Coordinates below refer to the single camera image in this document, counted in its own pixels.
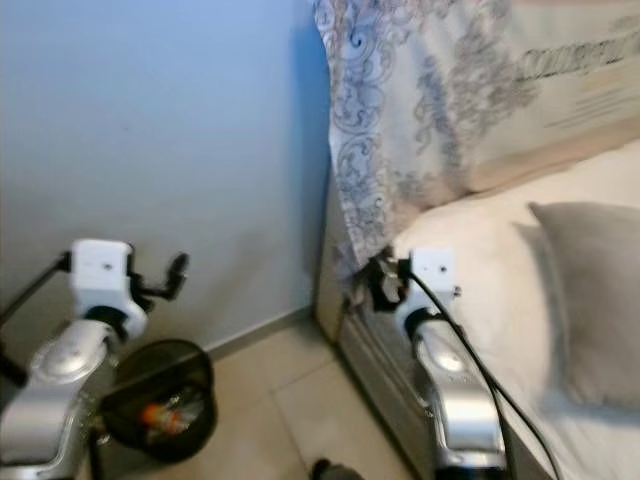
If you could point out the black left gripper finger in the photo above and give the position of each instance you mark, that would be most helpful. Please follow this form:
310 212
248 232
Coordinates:
178 268

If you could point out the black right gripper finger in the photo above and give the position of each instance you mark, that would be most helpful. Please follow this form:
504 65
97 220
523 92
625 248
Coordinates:
378 288

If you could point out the white mattress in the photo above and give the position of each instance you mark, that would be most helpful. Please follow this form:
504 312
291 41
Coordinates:
470 230

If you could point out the clear bottle with orange label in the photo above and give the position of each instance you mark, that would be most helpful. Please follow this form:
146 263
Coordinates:
165 415

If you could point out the black mesh wastebasket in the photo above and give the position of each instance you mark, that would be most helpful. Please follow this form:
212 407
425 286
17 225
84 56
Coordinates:
160 447

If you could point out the black robot foot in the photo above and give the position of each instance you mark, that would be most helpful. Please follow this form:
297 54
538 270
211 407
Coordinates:
335 470

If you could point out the grey pillow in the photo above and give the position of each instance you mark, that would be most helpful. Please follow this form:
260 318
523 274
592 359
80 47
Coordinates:
590 300

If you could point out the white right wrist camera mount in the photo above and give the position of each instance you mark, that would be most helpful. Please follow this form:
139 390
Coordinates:
432 270

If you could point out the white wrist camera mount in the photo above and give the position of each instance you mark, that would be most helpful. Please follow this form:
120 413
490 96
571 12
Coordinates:
100 268
432 270

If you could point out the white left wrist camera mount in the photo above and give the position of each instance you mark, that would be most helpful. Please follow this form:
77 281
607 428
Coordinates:
100 268

